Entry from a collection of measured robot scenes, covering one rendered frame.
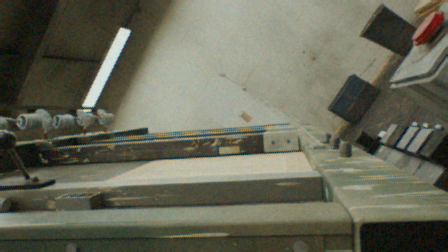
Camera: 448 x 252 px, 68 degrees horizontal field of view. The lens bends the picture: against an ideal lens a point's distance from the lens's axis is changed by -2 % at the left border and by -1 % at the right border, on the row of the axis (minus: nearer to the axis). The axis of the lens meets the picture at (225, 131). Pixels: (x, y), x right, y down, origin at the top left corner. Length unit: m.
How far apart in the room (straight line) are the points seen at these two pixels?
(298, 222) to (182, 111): 6.09
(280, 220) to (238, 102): 4.37
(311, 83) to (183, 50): 2.39
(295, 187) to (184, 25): 5.94
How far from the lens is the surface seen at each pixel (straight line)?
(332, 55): 6.05
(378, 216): 0.35
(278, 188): 0.58
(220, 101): 4.74
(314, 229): 0.34
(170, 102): 6.46
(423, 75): 0.36
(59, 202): 0.68
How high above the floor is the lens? 1.02
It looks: 6 degrees up
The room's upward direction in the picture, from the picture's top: 57 degrees counter-clockwise
